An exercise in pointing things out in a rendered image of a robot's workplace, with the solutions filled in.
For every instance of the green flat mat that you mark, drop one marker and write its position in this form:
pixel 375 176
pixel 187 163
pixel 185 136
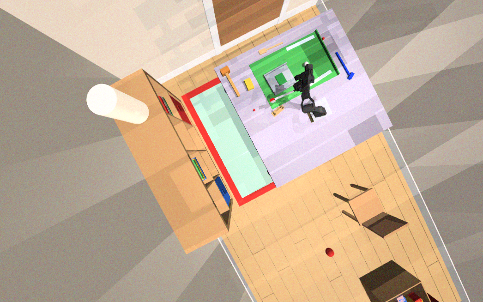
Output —
pixel 311 51

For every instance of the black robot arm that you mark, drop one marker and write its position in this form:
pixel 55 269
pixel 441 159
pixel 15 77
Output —
pixel 307 78

